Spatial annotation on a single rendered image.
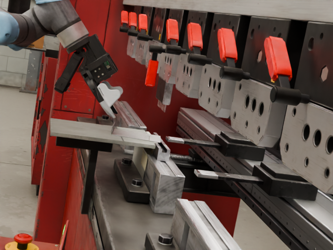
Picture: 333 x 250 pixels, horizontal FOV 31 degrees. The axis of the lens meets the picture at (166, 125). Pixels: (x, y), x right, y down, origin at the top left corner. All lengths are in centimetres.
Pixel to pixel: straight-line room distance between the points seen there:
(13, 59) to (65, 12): 721
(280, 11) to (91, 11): 167
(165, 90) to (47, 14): 35
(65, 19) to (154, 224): 57
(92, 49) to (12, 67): 722
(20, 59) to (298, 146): 816
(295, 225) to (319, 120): 69
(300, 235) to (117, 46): 137
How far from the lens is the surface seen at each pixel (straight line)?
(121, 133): 160
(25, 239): 135
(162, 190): 140
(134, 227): 131
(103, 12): 242
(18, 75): 879
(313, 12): 72
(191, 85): 116
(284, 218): 137
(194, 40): 107
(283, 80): 68
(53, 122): 163
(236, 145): 163
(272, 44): 71
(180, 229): 118
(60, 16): 156
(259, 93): 82
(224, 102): 97
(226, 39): 89
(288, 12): 79
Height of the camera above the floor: 132
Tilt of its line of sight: 10 degrees down
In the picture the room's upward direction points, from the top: 10 degrees clockwise
